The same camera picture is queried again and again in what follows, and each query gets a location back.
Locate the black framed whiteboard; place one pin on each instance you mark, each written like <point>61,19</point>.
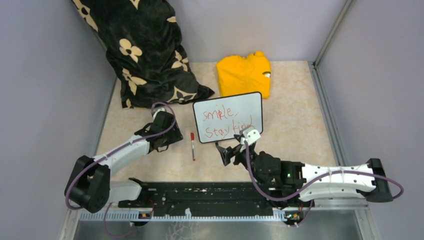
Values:
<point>219,119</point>

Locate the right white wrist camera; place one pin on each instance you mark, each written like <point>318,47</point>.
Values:
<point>249,135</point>

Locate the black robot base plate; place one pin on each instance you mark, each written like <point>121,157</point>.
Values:
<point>207,199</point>

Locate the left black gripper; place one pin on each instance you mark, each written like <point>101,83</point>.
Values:
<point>176,136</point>

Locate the right aluminium frame rail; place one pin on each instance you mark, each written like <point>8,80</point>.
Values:
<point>366,224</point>

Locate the white slotted cable duct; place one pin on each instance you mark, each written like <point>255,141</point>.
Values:
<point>130,215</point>

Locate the black floral fleece blanket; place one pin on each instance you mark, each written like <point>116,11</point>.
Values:
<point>143,44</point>

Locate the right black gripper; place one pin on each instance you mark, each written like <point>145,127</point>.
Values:
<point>227,154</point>

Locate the red capped white marker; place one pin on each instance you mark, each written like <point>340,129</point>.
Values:
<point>192,139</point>

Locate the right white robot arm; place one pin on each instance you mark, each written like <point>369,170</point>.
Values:
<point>281,181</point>

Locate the folded yellow shirt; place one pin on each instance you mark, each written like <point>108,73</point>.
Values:
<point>240,75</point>

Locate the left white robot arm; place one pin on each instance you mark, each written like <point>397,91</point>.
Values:
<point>90,184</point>

